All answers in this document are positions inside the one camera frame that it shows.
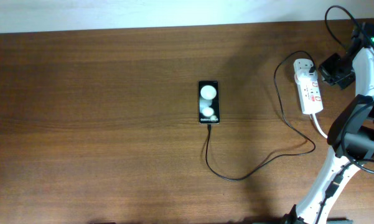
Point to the black smartphone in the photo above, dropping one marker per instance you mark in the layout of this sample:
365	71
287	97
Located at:
209	103

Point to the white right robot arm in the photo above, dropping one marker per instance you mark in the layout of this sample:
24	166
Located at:
350	138

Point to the white USB charger plug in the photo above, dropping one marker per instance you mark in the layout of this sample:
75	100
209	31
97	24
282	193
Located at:
305	75

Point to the white power strip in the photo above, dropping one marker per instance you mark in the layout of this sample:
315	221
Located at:
309	93

